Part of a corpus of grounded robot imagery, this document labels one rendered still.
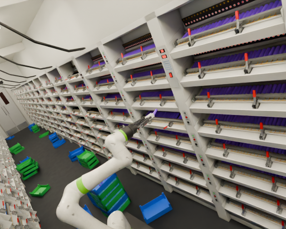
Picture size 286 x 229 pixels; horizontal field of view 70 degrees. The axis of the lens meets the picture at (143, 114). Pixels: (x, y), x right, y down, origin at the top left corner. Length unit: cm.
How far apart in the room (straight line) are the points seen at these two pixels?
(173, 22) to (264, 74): 62
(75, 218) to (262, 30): 135
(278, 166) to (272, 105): 38
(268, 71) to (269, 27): 19
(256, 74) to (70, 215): 124
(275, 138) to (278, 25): 57
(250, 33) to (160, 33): 51
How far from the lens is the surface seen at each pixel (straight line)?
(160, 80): 151
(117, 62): 187
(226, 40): 108
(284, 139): 125
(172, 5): 120
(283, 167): 138
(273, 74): 106
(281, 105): 115
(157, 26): 131
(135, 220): 192
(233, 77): 113
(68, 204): 140
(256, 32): 102
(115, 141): 132
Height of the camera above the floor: 167
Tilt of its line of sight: 20 degrees down
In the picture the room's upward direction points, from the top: 24 degrees counter-clockwise
